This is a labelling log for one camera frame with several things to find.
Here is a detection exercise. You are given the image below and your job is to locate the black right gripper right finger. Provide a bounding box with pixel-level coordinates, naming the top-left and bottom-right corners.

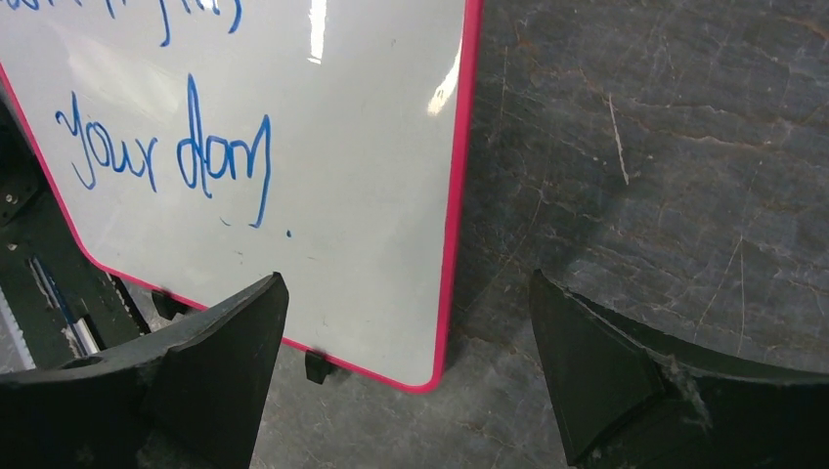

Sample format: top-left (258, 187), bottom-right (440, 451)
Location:
top-left (529, 271), bottom-right (828, 468)

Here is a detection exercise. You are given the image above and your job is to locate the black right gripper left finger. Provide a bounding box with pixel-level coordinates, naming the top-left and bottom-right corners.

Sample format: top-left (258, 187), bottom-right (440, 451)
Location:
top-left (1, 274), bottom-right (289, 468)

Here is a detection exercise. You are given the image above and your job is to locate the white board with pink rim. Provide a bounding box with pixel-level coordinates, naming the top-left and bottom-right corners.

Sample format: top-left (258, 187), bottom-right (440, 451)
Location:
top-left (1, 1), bottom-right (483, 393)

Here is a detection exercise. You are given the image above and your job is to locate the black board clip near corner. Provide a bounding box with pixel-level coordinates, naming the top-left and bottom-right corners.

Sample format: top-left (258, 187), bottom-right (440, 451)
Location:
top-left (151, 289), bottom-right (192, 321)

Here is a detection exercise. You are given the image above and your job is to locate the black board clip far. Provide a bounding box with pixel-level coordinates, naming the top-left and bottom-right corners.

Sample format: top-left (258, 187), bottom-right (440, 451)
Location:
top-left (304, 350), bottom-right (336, 385)

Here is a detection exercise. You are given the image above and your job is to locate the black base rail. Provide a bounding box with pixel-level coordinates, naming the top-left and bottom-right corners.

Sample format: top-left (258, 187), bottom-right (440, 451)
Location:
top-left (1, 107), bottom-right (151, 373)

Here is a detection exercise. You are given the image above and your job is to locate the aluminium frame with cable duct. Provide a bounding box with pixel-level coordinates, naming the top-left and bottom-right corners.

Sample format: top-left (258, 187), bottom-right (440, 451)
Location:
top-left (1, 292), bottom-right (36, 370)

